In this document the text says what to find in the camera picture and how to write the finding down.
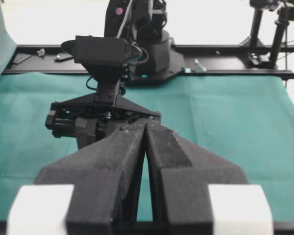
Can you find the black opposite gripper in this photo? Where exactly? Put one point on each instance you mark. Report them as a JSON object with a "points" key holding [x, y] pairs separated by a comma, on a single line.
{"points": [[83, 193]]}

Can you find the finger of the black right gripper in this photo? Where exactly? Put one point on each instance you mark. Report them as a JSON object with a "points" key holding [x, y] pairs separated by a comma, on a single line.
{"points": [[196, 192]]}

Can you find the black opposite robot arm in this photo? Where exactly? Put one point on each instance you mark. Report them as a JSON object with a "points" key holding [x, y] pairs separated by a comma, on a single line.
{"points": [[109, 60]]}

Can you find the green table cloth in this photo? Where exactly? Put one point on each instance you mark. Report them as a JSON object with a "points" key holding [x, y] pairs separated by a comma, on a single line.
{"points": [[246, 119]]}

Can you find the dark flat tool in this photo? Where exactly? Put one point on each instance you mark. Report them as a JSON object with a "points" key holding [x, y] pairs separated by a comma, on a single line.
{"points": [[61, 57]]}

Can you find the small grey metal piece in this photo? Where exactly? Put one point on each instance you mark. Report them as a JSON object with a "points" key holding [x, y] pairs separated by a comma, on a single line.
{"points": [[41, 53]]}

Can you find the small metal bracket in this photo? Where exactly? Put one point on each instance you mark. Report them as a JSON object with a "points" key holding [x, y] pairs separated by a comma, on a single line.
{"points": [[199, 68]]}

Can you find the black aluminium rail frame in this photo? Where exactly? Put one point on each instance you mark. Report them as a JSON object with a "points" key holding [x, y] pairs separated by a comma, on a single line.
{"points": [[218, 60]]}

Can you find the black camera stand post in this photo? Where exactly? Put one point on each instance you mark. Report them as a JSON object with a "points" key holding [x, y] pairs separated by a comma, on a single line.
{"points": [[253, 40]]}

